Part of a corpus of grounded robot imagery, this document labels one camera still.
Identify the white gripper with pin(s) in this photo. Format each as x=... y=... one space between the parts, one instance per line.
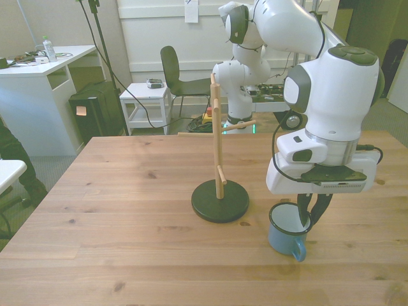
x=280 y=182

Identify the small white box on desk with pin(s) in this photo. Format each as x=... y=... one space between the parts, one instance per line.
x=41 y=60

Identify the grey device on side table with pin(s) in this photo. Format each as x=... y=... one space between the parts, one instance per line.
x=155 y=84

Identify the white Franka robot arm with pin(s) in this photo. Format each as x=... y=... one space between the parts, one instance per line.
x=334 y=95

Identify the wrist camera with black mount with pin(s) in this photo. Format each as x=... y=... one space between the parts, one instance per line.
x=341 y=188

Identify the white table edge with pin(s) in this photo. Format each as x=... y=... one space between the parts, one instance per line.
x=9 y=172

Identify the black plastic chair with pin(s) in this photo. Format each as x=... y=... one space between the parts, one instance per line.
x=169 y=67

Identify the black tripod stand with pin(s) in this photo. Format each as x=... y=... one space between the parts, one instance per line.
x=106 y=63

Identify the black office chair base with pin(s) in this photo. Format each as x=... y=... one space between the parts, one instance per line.
x=6 y=207

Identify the black box with sticky note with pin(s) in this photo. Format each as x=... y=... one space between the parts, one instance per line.
x=95 y=119

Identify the white desk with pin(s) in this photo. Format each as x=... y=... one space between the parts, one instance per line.
x=25 y=95

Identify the white side table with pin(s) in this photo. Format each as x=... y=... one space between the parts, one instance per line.
x=140 y=91

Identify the wooden mug tree black base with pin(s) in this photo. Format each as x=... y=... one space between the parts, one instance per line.
x=220 y=208

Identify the blue enamel mug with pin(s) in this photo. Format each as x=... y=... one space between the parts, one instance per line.
x=280 y=239

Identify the clear plastic bottle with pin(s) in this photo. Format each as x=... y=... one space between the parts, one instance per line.
x=50 y=51

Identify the yellow emergency stop button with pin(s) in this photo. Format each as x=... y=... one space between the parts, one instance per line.
x=208 y=115

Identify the white paper sheet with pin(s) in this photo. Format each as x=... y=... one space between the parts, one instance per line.
x=191 y=11

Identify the person's leg dark trousers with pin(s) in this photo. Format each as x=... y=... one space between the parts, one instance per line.
x=12 y=153

